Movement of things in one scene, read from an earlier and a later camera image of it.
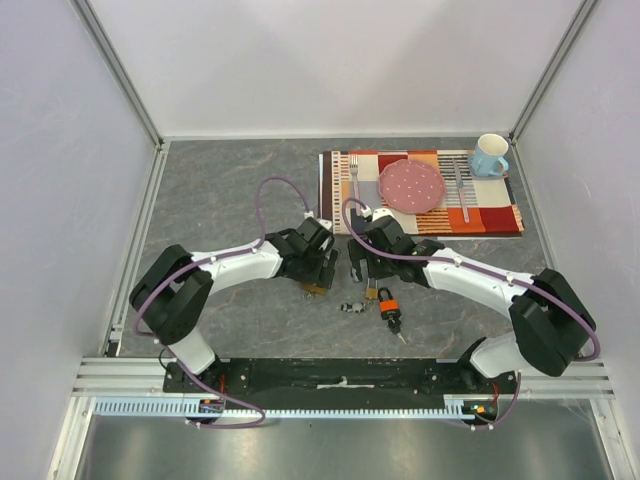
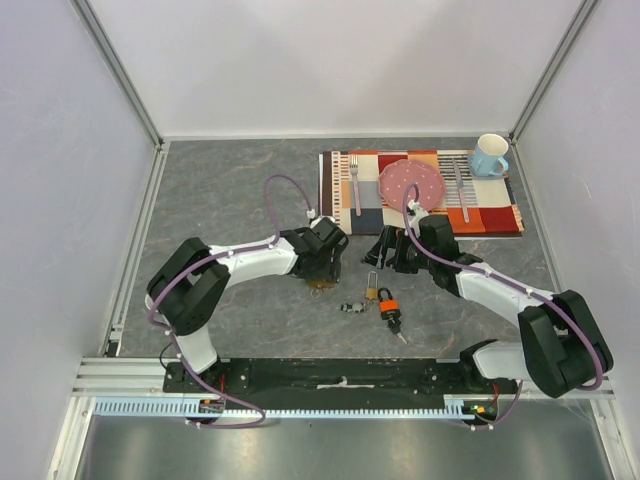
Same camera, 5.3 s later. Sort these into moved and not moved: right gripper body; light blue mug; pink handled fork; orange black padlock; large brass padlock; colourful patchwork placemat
Moved: large brass padlock; right gripper body
Not moved: light blue mug; pink handled fork; orange black padlock; colourful patchwork placemat
